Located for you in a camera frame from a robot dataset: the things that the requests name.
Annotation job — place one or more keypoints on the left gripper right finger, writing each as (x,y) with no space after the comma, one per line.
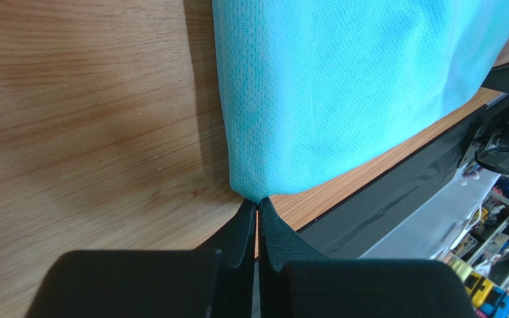
(296,280)

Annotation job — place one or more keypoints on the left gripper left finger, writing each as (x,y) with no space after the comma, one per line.
(213,280)

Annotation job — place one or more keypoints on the background storage shelf clutter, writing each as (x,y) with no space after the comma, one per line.
(480,257)

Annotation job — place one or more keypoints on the teal green t shirt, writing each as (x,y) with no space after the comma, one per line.
(312,89)

